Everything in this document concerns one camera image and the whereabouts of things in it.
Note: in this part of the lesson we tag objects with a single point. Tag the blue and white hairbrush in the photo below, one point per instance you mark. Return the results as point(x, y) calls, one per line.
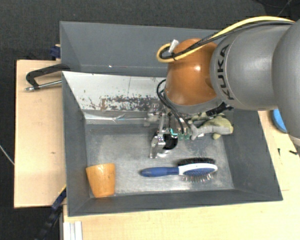
point(195, 170)

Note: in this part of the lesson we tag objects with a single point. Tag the grey metal bin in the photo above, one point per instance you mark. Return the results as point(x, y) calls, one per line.
point(130, 144)

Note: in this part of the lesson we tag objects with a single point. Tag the black cylinder on white bracket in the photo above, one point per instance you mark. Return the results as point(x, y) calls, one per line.
point(216, 110)

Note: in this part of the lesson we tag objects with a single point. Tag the black round object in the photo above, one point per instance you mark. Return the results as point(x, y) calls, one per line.
point(171, 142)

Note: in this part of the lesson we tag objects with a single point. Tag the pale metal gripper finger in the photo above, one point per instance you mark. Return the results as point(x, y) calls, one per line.
point(154, 149)
point(161, 147)

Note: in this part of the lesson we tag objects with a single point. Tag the orange cup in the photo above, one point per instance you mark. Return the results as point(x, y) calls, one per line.
point(101, 180)

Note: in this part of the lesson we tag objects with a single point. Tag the pale flat board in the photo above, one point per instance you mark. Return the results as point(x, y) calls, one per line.
point(37, 139)

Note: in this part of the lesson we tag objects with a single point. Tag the blue round object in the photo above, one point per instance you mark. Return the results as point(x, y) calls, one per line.
point(278, 120)

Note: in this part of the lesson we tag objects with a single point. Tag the grey and green toy animal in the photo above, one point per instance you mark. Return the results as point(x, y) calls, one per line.
point(221, 126)

